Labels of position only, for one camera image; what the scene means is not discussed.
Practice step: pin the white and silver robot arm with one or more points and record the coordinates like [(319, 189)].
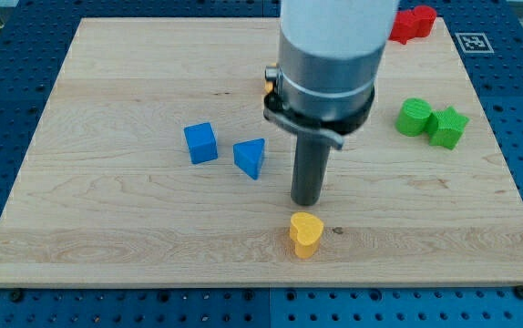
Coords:
[(328, 57)]

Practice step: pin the yellow hexagon block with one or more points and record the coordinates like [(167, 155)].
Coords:
[(269, 86)]

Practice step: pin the blue triangle block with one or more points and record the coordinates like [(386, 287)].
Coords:
[(249, 156)]

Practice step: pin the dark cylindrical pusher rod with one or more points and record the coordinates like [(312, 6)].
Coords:
[(311, 156)]

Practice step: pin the blue cube block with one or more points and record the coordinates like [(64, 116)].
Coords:
[(201, 142)]

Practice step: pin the yellow heart block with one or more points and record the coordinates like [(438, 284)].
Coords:
[(305, 231)]

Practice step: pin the wooden board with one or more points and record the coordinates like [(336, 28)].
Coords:
[(107, 196)]

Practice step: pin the green cylinder block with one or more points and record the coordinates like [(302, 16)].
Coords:
[(413, 116)]

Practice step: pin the green star block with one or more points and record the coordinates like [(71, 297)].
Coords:
[(446, 127)]

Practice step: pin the red block left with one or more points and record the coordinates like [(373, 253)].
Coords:
[(405, 27)]

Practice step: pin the red block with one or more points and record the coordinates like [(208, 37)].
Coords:
[(425, 17), (405, 27)]

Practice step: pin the red block right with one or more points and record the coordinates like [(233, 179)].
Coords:
[(425, 17)]

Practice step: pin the black white fiducial marker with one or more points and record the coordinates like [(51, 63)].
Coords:
[(474, 43)]

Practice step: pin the black screw bottom left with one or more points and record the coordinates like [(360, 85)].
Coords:
[(16, 295)]

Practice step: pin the black screw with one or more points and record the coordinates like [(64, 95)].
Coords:
[(16, 295), (518, 292)]

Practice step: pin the black screw bottom right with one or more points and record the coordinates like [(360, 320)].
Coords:
[(518, 292)]

